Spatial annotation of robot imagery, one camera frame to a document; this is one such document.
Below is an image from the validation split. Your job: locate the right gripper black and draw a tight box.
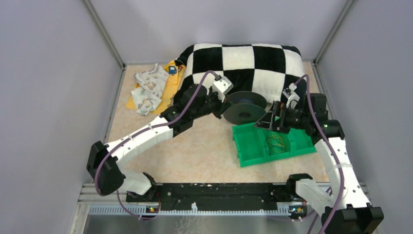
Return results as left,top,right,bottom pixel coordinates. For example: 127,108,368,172
254,100,311,134

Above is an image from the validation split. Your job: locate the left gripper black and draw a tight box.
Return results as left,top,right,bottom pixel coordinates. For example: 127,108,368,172
192,86,233,119

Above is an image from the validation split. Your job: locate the dark grey filament spool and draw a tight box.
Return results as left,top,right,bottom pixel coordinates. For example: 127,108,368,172
223,91,267,125

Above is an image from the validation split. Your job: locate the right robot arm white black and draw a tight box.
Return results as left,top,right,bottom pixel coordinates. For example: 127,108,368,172
254,93,384,234

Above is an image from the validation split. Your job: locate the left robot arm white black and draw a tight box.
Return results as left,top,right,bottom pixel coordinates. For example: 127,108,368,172
86,81,233,202

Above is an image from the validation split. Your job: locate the green three-compartment bin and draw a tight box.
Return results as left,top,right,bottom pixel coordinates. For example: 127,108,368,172
232,123,316,167

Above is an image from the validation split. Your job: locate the black white checkered blanket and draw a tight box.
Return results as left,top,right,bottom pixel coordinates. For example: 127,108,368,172
174,43,306,102

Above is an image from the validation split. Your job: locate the yellow cloth with truck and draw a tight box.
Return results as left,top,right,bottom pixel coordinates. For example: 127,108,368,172
126,60,185,115

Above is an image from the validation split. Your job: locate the white patterned cloth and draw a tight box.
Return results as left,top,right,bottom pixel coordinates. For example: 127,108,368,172
131,63,169,116

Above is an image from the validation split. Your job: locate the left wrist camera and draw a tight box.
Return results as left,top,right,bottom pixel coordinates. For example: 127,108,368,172
212,76,234,103

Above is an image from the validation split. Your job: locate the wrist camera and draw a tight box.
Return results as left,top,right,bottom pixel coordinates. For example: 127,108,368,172
212,76,234,103
282,83,300,109

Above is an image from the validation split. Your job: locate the yellow wire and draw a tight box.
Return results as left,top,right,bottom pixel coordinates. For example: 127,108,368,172
264,136,286,153

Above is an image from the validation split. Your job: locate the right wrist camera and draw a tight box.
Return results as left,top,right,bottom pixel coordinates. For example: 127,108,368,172
282,83,300,109

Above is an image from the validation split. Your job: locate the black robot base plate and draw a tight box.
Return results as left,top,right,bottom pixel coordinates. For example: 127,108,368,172
126,183,304,212

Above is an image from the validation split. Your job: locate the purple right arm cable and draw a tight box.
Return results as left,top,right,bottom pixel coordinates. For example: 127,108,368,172
293,74,346,234

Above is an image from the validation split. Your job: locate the grey slotted cable duct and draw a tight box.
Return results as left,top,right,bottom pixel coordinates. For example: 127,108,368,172
89,202,307,216

